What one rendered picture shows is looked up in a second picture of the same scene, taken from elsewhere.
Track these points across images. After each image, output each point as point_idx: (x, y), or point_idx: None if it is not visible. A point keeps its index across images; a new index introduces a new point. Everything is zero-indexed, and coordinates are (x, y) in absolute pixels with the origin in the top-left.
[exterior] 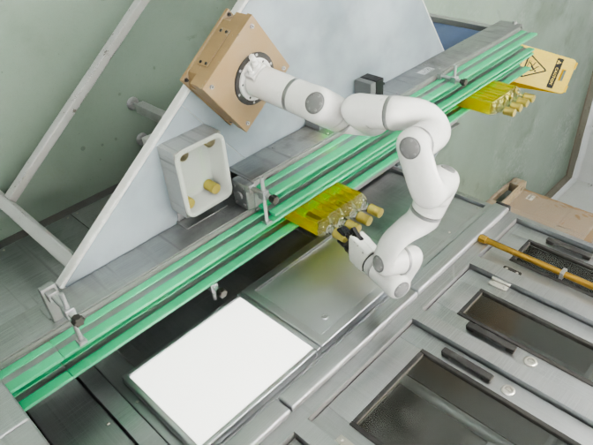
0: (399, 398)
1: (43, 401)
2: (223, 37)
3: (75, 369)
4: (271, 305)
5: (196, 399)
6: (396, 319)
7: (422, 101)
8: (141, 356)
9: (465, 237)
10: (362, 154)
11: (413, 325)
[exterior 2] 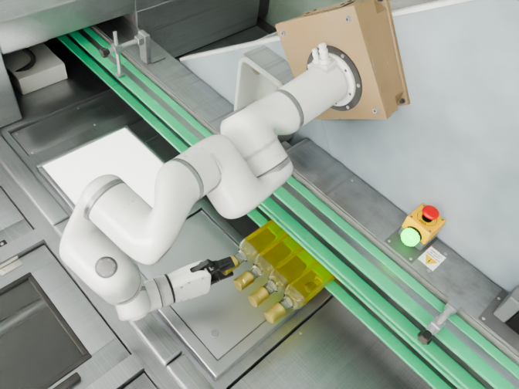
0: (40, 319)
1: None
2: (335, 6)
3: (117, 86)
4: None
5: (86, 164)
6: (136, 335)
7: (161, 197)
8: (150, 137)
9: None
10: (385, 303)
11: (128, 356)
